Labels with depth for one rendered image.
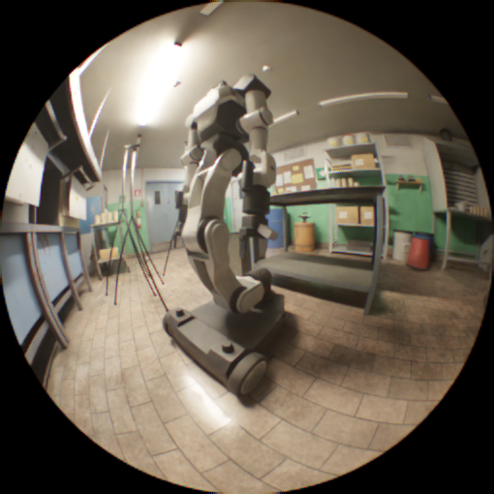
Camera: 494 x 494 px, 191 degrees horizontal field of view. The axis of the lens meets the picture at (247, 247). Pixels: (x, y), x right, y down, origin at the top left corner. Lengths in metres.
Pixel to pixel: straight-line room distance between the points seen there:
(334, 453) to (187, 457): 0.46
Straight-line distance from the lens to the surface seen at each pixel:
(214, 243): 0.50
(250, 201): 0.44
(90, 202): 3.66
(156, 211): 4.52
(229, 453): 0.66
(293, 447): 0.66
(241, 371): 0.55
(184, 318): 0.79
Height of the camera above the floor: 0.65
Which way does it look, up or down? 10 degrees down
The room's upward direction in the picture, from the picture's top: 4 degrees counter-clockwise
